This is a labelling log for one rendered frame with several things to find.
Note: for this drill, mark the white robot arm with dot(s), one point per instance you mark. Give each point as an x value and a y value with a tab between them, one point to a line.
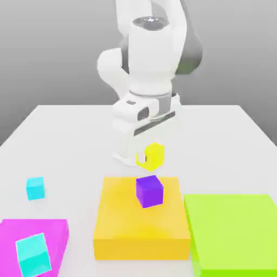
151	56

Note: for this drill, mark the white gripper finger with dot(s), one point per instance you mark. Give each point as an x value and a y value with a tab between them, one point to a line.
142	156

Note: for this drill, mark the small cyan cube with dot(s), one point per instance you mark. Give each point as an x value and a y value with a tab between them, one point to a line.
35	188

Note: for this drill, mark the small yellow cube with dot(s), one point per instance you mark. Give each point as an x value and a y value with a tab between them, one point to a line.
155	157

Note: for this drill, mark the small purple cube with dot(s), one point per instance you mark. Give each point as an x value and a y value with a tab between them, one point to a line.
149	192

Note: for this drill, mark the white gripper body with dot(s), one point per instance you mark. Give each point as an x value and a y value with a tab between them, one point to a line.
155	134

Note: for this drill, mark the large green box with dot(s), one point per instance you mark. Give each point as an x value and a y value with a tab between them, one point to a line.
233	233

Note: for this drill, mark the large magenta box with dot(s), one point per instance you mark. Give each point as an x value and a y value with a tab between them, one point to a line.
32	227

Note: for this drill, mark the large orange box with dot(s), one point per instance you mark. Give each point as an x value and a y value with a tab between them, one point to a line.
129	227

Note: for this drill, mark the small turquoise cube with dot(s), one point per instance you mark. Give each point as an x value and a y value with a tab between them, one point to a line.
33	255

